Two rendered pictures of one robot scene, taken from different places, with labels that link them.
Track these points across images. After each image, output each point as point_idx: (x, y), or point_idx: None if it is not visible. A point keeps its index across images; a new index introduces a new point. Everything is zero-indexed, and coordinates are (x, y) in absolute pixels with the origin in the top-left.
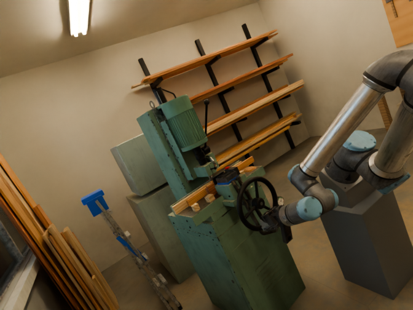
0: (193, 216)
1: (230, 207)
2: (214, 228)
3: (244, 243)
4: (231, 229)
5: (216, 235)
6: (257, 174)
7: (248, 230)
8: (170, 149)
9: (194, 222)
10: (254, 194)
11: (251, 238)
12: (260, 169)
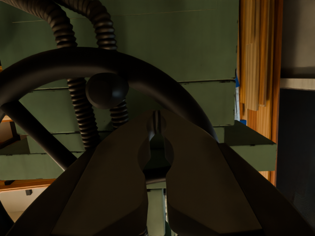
0: (268, 169)
1: (154, 134)
2: (230, 110)
3: (155, 1)
4: (180, 77)
5: (235, 87)
6: (22, 167)
7: (121, 32)
8: (166, 205)
9: (275, 157)
10: (52, 122)
11: (123, 2)
12: (3, 174)
